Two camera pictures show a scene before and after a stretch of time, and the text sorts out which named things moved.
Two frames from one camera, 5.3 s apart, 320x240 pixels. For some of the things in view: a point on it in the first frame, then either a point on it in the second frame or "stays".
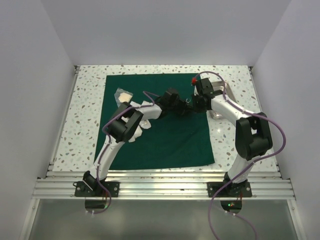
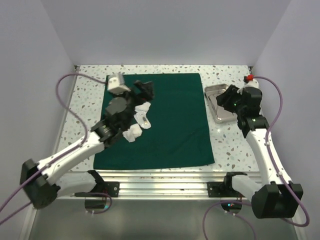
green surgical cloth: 172,141 stays
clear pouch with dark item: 145,124 stays
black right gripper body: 196,97 → 231,101
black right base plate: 233,190 stays
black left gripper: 185,107 → 146,91
